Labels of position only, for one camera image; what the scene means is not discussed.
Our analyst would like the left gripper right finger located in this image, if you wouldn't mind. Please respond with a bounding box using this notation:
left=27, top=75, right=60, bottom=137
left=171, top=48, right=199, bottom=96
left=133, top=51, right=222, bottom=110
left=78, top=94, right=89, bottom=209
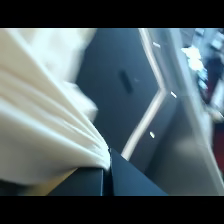
left=109, top=147, right=168, bottom=197

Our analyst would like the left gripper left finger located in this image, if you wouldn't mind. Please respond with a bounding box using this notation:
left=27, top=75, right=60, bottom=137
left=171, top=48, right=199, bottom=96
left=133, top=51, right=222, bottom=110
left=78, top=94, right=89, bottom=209
left=48, top=167, right=108, bottom=197

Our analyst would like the cream white shirt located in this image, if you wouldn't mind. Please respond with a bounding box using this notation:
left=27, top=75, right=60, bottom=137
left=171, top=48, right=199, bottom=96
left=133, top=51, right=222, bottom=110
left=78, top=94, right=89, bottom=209
left=0, top=27, right=112, bottom=196

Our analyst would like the silver frame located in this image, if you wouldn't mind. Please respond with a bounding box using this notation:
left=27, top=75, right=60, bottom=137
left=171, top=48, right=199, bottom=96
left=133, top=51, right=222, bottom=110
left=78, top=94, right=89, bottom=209
left=138, top=27, right=224, bottom=197

